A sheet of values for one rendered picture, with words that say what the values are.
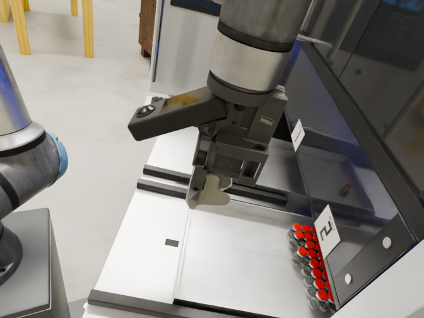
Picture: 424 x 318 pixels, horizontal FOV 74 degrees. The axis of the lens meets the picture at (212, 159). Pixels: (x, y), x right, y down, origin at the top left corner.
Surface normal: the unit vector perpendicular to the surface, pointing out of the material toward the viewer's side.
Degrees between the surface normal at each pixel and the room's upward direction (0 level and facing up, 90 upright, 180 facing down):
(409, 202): 90
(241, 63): 90
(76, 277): 0
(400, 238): 90
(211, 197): 93
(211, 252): 0
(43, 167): 75
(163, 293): 0
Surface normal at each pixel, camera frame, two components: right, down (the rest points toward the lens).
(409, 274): -0.97, -0.23
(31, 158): 0.84, 0.29
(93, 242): 0.23, -0.76
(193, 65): 0.05, 0.64
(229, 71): -0.53, 0.43
